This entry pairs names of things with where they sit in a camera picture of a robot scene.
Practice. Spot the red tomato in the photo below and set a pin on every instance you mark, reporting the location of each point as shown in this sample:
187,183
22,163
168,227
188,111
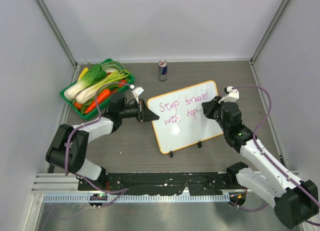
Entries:
122,83

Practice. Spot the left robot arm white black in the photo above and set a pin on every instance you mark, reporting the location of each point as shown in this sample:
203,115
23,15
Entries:
69,146

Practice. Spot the bok choy left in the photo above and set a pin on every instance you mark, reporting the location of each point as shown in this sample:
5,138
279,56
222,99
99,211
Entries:
91,77

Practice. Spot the white slotted cable duct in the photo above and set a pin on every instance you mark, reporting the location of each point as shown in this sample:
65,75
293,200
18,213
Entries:
126,199

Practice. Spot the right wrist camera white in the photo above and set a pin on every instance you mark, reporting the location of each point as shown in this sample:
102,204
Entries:
232,95

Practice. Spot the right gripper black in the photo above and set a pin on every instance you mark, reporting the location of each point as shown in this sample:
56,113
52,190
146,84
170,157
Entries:
209,107

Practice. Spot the aluminium rail left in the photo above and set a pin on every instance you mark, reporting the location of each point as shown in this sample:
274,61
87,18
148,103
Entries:
54,183

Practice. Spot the aluminium frame post left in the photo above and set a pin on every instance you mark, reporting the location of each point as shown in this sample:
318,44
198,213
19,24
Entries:
56,31

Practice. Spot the orange carrot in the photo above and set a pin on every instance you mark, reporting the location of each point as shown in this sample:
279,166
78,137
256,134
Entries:
100,98

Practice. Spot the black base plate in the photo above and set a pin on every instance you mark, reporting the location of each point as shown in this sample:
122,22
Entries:
163,183

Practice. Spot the green plastic basket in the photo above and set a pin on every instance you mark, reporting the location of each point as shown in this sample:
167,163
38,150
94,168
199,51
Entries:
95,85

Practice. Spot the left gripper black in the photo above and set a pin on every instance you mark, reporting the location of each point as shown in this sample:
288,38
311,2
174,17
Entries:
144,114

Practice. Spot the whiteboard with orange frame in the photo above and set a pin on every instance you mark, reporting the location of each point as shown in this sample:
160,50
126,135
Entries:
180,125

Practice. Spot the silver blue drink can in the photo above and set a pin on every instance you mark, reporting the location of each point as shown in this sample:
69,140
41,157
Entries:
162,70

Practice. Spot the aluminium frame post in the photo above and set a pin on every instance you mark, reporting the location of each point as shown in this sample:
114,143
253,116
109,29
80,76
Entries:
270,29
56,31

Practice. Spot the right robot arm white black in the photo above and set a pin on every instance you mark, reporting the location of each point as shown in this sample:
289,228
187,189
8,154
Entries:
293,200

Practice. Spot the yellow vegetable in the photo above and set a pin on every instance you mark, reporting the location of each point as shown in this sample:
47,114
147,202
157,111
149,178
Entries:
83,72

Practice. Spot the aluminium frame post right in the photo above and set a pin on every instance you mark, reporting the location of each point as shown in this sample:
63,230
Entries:
270,29

